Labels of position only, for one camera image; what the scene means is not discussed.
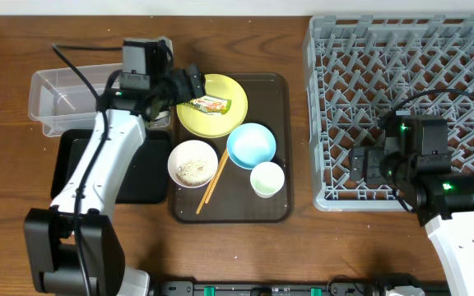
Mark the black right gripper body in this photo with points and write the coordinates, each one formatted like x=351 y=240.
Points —
x=382 y=168

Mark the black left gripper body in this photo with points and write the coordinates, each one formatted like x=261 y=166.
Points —
x=193 y=82

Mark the green orange snack wrapper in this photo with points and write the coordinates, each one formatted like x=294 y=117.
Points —
x=210 y=105

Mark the white pink bowl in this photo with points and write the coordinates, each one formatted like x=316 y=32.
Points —
x=192 y=149

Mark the pile of rice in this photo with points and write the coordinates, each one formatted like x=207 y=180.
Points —
x=195 y=172

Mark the light blue bowl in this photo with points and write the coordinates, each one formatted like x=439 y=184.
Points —
x=251 y=144

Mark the white cup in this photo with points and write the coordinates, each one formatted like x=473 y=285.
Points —
x=267 y=179

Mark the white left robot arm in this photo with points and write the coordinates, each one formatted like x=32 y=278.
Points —
x=72 y=246

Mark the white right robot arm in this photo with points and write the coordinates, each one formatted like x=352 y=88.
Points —
x=424 y=184

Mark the grey dishwasher rack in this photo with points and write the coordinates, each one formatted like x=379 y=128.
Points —
x=358 y=67

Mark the yellow plate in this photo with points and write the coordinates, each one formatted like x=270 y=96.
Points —
x=216 y=124

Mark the black plastic tray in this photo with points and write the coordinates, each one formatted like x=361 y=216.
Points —
x=146 y=180

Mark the clear plastic bin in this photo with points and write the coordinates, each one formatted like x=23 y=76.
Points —
x=69 y=98

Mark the brown serving tray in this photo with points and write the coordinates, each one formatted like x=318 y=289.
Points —
x=234 y=200

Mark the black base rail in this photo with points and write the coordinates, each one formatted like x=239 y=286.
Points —
x=341 y=288

